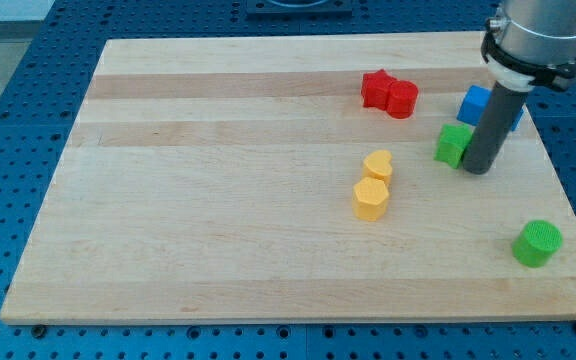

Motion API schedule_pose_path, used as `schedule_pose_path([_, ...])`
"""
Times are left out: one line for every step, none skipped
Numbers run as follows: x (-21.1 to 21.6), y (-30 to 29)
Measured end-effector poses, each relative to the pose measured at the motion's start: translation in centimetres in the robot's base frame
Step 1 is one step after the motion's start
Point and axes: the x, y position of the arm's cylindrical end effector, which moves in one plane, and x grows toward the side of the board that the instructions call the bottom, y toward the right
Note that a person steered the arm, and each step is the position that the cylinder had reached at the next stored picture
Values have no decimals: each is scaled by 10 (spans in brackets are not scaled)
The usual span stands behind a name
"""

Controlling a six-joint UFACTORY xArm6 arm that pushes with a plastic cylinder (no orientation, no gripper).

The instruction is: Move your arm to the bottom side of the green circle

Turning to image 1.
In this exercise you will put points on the green star block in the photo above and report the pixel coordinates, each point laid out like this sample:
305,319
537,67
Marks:
452,142

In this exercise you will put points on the yellow hexagon block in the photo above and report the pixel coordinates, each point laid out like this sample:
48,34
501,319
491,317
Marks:
370,199

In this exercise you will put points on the blue cube block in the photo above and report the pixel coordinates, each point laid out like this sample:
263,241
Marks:
473,105

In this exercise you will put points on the red cylinder block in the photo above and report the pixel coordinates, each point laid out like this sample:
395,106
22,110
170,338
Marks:
402,98

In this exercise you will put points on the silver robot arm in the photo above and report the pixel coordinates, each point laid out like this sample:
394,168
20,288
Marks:
532,43

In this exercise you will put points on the wooden board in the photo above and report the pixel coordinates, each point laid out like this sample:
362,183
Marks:
210,181

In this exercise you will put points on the green cylinder block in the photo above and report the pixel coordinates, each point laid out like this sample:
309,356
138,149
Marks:
537,242

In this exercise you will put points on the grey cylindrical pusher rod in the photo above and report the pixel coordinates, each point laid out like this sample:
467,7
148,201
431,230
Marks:
492,129

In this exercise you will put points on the red star block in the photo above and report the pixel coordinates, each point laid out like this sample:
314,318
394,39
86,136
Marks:
375,89

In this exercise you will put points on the yellow heart block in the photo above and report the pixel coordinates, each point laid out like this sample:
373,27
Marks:
378,165

